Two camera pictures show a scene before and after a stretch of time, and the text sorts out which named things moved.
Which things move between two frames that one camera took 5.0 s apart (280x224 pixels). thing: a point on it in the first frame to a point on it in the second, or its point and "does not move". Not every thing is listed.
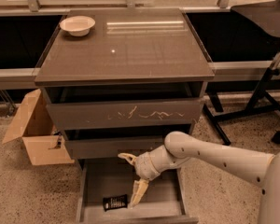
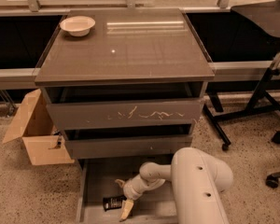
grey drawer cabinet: (118, 81) does not move
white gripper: (144, 166) to (130, 189)
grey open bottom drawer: (164, 200) does not move
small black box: (115, 202) does not move
